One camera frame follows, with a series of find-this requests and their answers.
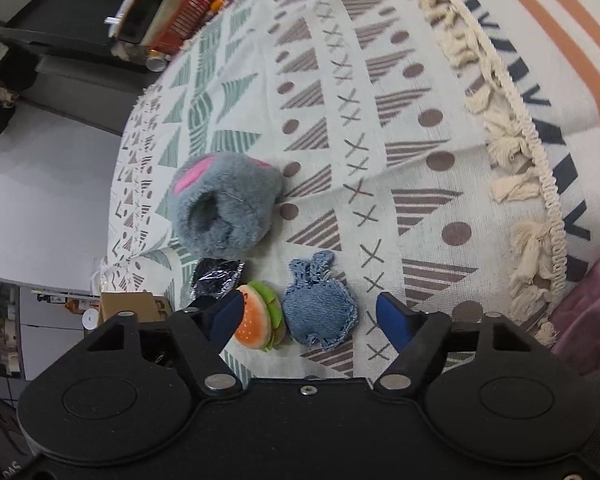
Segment denim fabric apple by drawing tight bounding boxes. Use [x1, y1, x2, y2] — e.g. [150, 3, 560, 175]
[282, 249, 358, 351]

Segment red plastic basket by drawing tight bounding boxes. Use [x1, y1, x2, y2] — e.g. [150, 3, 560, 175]
[148, 0, 221, 55]

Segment white bowl-shaped appliance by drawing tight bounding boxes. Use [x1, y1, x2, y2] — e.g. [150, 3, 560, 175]
[105, 0, 180, 44]

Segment grey plush slipper toy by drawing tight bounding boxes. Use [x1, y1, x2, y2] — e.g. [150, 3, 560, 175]
[166, 152, 284, 260]

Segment plush hamburger toy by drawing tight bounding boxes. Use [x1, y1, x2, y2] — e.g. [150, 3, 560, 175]
[234, 281, 286, 352]

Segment cardboard box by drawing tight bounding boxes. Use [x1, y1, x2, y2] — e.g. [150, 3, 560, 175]
[97, 292, 173, 325]

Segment white round bottle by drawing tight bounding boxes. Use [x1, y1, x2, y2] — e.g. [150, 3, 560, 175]
[82, 308, 99, 332]

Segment hanging dark clothes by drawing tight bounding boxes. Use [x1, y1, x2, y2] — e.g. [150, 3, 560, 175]
[0, 41, 38, 134]

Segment patterned tasselled blanket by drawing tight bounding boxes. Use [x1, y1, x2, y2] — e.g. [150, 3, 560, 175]
[98, 0, 576, 379]

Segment black item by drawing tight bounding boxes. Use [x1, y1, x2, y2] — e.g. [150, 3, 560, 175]
[189, 258, 245, 301]

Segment striped orange blanket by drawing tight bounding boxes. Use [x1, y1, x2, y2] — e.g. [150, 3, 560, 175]
[460, 0, 600, 283]

